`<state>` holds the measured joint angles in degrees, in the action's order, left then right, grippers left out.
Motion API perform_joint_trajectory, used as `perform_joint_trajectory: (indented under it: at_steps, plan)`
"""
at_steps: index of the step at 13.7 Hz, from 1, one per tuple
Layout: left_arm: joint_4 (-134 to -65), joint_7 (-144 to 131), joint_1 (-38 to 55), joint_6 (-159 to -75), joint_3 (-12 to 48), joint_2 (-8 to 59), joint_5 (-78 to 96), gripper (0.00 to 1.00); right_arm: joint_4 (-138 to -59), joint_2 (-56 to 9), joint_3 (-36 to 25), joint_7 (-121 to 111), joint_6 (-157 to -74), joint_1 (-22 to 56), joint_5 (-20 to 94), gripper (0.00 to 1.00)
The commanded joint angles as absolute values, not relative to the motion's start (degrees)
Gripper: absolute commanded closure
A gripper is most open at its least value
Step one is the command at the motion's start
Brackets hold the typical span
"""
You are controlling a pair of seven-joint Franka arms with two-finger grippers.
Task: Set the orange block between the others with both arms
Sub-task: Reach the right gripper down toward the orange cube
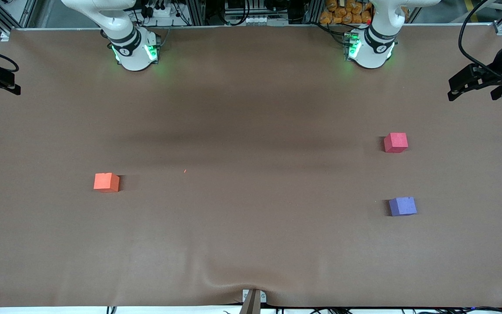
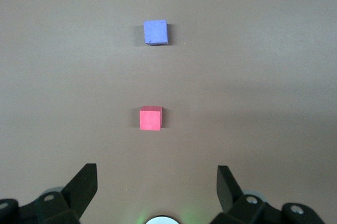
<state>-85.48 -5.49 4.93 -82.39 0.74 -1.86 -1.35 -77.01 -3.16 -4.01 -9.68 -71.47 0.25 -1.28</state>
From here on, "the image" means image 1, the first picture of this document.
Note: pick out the orange foam block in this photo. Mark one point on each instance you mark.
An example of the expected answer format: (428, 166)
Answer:
(105, 182)

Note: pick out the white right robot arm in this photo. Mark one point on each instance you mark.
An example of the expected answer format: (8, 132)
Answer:
(134, 50)

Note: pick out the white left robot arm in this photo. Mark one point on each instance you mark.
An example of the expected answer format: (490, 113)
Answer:
(375, 48)

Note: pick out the red foam block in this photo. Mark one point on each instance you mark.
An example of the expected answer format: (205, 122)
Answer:
(395, 142)

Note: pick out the orange bumpy bundle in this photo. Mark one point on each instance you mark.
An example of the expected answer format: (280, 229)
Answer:
(347, 12)

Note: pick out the purple foam block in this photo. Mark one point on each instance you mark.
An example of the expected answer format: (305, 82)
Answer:
(402, 206)

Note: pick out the white power strip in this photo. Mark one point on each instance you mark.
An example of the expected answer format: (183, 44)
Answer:
(160, 11)

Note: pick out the white connector strip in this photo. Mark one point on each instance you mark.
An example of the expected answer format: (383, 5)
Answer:
(259, 20)

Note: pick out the brown table cloth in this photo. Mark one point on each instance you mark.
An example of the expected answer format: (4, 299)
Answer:
(251, 226)

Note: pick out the aluminium frame post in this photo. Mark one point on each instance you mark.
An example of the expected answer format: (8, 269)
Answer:
(315, 11)
(197, 12)

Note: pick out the metal table clamp bracket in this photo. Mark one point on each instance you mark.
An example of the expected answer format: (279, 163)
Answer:
(245, 295)

